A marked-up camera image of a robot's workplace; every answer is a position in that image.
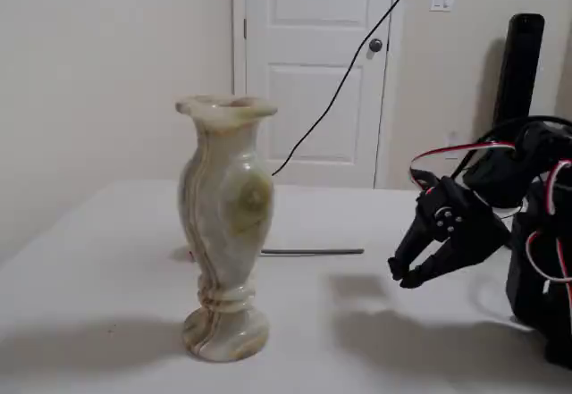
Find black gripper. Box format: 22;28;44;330
386;176;511;289

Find red artificial rose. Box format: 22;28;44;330
184;246;366;264

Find marbled onyx stone vase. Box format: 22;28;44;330
173;93;279;363

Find white panel door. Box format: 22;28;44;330
244;0;397;189

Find red white servo cable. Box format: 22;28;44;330
409;140;520;190
525;158;572;298

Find white wall outlet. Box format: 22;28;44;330
446;130;462;160

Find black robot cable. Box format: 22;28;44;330
450;115;572;181

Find thin black hanging cable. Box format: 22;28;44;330
271;0;424;178

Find black cylindrical post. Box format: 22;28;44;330
492;13;546;130

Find white door frame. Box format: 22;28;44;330
230;0;417;189

